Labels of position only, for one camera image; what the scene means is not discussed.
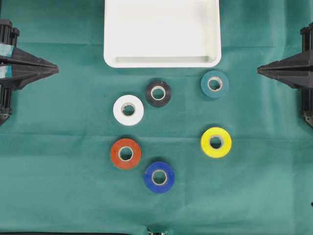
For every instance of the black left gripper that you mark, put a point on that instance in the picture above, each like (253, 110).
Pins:
(9, 54)

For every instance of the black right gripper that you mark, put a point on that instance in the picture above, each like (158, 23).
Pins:
(281, 71)

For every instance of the yellow tape roll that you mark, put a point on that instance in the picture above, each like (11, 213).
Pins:
(222, 135)

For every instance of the black tape roll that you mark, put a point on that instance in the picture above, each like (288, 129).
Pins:
(158, 84)

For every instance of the teal tape roll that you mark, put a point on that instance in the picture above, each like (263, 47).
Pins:
(214, 84)

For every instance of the white tape roll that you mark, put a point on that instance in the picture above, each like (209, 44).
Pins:
(123, 101)

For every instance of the white plastic tray case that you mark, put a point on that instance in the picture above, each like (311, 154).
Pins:
(162, 33)

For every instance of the red tape roll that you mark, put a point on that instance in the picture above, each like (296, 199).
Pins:
(134, 159)

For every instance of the blue tape roll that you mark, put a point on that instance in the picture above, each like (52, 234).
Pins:
(149, 177)

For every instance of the green table cloth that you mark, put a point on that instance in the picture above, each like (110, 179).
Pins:
(56, 173)

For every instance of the black bottom edge clamp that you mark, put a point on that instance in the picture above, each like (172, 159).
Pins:
(155, 232)

